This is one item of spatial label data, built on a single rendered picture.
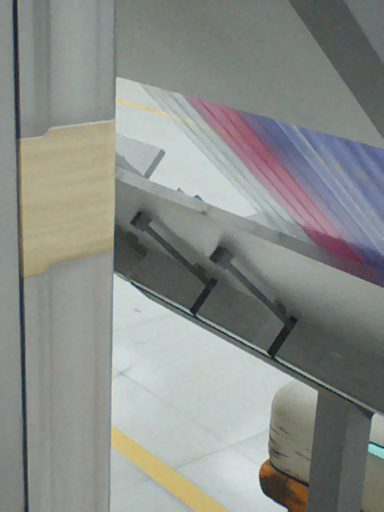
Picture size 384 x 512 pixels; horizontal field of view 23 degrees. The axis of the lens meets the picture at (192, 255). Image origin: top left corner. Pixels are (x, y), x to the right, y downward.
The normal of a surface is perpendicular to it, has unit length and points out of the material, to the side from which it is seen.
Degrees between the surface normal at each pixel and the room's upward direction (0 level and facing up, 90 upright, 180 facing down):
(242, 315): 47
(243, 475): 0
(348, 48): 137
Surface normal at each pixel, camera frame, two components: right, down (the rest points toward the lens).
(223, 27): -0.55, 0.82
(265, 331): -0.54, -0.50
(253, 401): 0.04, -0.94
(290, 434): -0.66, 0.23
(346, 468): 0.62, 0.29
